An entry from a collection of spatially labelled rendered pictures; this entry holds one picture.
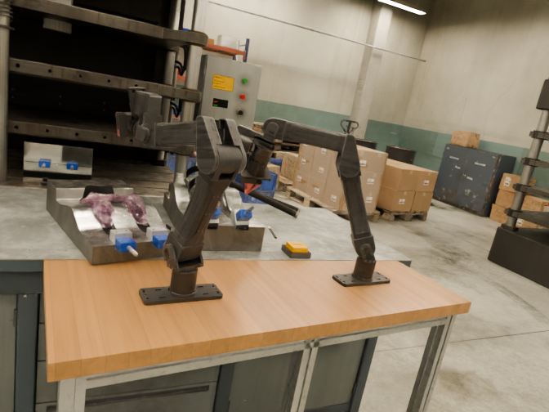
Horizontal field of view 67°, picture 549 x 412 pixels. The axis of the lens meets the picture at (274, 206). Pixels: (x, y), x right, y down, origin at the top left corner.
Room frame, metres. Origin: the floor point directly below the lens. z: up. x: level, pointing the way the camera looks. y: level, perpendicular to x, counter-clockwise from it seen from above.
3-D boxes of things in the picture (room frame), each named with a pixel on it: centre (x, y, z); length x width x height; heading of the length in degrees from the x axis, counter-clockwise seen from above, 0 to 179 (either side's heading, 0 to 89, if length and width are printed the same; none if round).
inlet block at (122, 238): (1.06, 0.38, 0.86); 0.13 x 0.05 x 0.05; 43
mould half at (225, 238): (1.52, 0.24, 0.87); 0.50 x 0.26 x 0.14; 26
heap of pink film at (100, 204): (1.29, 0.52, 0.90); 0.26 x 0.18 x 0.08; 43
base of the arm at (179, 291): (0.95, 0.19, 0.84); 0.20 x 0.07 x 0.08; 122
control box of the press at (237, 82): (2.24, 0.36, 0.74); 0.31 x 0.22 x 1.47; 116
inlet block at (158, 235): (1.13, 0.30, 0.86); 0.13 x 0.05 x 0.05; 43
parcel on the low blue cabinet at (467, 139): (8.05, -3.34, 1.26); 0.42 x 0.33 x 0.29; 26
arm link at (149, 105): (1.08, 0.36, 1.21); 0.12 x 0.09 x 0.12; 50
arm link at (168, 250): (0.95, 0.20, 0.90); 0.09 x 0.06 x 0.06; 140
